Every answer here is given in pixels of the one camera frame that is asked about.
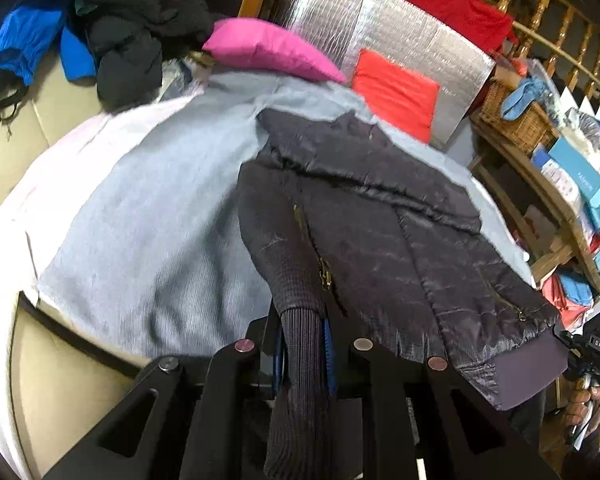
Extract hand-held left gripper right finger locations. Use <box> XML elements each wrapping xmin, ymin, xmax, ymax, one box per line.
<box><xmin>322</xmin><ymin>305</ymin><xmax>546</xmax><ymax>480</ymax></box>

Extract red fleece blanket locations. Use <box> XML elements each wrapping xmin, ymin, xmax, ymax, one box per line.
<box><xmin>352</xmin><ymin>0</ymin><xmax>518</xmax><ymax>53</ymax></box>

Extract pink pillow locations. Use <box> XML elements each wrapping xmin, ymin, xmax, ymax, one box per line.
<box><xmin>202</xmin><ymin>17</ymin><xmax>348</xmax><ymax>83</ymax></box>

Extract clear plastic bag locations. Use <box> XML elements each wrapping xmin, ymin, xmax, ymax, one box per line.
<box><xmin>495</xmin><ymin>57</ymin><xmax>563</xmax><ymax>106</ymax></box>

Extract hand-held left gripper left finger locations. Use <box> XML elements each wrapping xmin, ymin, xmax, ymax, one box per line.
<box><xmin>42</xmin><ymin>305</ymin><xmax>286</xmax><ymax>480</ymax></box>

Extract wooden stair railing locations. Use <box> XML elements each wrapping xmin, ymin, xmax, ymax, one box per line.
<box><xmin>345</xmin><ymin>0</ymin><xmax>600</xmax><ymax>111</ymax></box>

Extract wicker basket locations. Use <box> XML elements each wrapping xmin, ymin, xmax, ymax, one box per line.
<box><xmin>480</xmin><ymin>80</ymin><xmax>561</xmax><ymax>153</ymax></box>

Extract grey blanket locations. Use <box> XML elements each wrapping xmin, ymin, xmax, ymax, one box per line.
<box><xmin>37</xmin><ymin>72</ymin><xmax>536</xmax><ymax>361</ymax></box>

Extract light blue cloth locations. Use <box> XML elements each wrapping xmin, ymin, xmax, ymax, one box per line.
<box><xmin>500</xmin><ymin>77</ymin><xmax>551</xmax><ymax>121</ymax></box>

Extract red pillow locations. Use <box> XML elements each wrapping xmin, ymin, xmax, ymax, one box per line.
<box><xmin>352</xmin><ymin>49</ymin><xmax>441</xmax><ymax>143</ymax></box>

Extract dark quilted zip jacket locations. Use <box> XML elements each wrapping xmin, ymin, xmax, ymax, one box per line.
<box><xmin>237</xmin><ymin>109</ymin><xmax>570</xmax><ymax>478</ymax></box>

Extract blue jacket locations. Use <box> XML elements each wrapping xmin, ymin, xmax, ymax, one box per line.
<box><xmin>0</xmin><ymin>5</ymin><xmax>98</xmax><ymax>121</ymax></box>

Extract silver foil insulation mat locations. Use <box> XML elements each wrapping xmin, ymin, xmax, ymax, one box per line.
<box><xmin>280</xmin><ymin>0</ymin><xmax>496</xmax><ymax>148</ymax></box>

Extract wooden shelf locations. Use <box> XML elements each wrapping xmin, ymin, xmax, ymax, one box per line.
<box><xmin>470</xmin><ymin>110</ymin><xmax>600</xmax><ymax>296</ymax></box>

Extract teal cardboard box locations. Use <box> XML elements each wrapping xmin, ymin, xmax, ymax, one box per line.
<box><xmin>547</xmin><ymin>137</ymin><xmax>600</xmax><ymax>188</ymax></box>

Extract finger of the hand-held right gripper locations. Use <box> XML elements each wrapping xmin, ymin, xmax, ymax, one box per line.
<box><xmin>554</xmin><ymin>329</ymin><xmax>587</xmax><ymax>362</ymax></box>

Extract cream sofa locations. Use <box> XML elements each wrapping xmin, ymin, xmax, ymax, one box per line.
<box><xmin>0</xmin><ymin>50</ymin><xmax>151</xmax><ymax>466</ymax></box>

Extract silvery grey cloth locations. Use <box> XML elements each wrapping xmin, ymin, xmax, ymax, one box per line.
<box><xmin>160</xmin><ymin>57</ymin><xmax>211</xmax><ymax>101</ymax></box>

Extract person's right hand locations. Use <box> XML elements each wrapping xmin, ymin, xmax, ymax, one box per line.
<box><xmin>565</xmin><ymin>377</ymin><xmax>600</xmax><ymax>430</ymax></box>

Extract red cloth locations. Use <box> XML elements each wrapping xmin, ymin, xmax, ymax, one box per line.
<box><xmin>540</xmin><ymin>275</ymin><xmax>593</xmax><ymax>326</ymax></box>

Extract pile of black and blue coats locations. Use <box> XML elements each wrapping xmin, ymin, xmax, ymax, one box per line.
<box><xmin>10</xmin><ymin>0</ymin><xmax>216</xmax><ymax>111</ymax></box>

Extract white blanket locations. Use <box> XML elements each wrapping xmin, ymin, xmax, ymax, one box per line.
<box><xmin>0</xmin><ymin>110</ymin><xmax>181</xmax><ymax>480</ymax></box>

